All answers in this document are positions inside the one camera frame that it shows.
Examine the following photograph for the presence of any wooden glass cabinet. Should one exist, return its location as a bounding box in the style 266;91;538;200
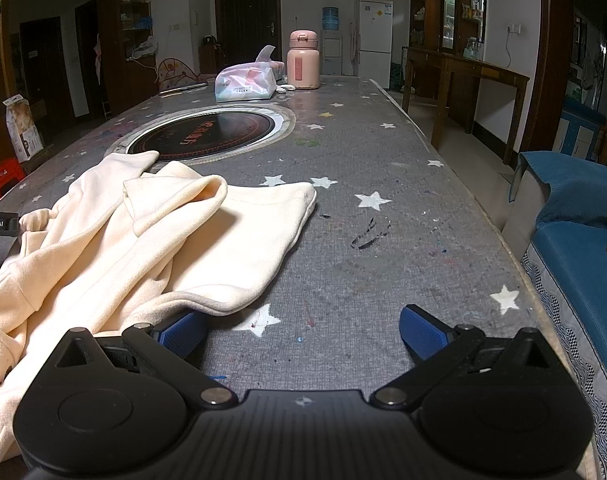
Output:
410;0;487;61

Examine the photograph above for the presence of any round black induction cooker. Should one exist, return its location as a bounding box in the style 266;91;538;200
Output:
106;105;297;166

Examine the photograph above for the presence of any wooden side table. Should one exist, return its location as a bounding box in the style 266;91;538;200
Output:
402;46;531;164

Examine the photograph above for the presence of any pink printed cloth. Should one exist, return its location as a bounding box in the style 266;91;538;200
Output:
155;57;210;94

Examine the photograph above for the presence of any pink white tissue pack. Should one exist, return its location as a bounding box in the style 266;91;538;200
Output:
214;45;287;104

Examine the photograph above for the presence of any cream fleece garment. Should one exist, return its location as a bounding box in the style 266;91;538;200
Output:
0;151;318;461

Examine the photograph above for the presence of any wooden shelf unit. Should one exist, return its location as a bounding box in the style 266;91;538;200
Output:
104;0;160;117

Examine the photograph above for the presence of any white fridge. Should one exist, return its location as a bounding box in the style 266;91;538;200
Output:
357;0;395;89

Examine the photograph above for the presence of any white water dispenser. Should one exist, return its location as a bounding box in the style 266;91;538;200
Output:
321;30;355;77

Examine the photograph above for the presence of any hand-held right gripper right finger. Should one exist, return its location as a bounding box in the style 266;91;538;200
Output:
369;304;557;409

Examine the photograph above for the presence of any dark wooden door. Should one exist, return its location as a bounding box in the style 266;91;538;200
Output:
214;0;282;61
18;15;77;122

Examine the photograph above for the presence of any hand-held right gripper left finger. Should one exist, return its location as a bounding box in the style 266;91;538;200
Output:
53;309;239;408

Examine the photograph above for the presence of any white plastic bag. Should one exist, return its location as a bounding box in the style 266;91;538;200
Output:
130;35;159;62

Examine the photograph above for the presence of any printed paper bag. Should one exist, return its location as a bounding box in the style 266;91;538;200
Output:
2;94;45;164

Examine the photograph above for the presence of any pink thermos bottle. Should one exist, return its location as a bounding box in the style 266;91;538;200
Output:
287;30;323;90

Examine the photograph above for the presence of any blue sofa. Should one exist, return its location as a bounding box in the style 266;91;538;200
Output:
508;151;607;480

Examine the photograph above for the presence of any red plastic stool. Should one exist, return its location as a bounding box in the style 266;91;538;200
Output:
0;157;27;202

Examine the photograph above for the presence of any grey star tablecloth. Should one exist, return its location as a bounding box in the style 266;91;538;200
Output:
0;76;549;480

